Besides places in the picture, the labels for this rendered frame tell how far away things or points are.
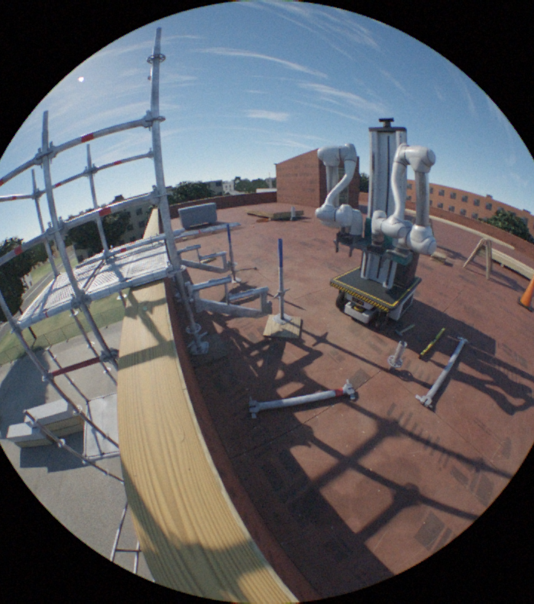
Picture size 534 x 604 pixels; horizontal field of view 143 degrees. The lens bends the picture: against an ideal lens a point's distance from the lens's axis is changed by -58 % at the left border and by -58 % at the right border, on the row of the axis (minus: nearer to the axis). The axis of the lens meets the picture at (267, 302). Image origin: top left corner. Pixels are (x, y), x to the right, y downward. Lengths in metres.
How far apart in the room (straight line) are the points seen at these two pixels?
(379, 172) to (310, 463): 2.17
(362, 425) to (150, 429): 1.14
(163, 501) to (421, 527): 1.21
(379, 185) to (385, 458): 2.02
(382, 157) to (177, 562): 2.41
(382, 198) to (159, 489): 2.20
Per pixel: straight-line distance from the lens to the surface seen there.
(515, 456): 2.05
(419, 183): 1.57
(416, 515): 1.40
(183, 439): 0.59
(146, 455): 0.62
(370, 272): 2.22
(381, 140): 2.11
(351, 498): 1.26
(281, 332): 1.86
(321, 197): 10.61
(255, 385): 1.51
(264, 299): 1.78
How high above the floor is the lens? 1.21
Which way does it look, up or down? 31 degrees down
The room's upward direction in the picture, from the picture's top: 4 degrees counter-clockwise
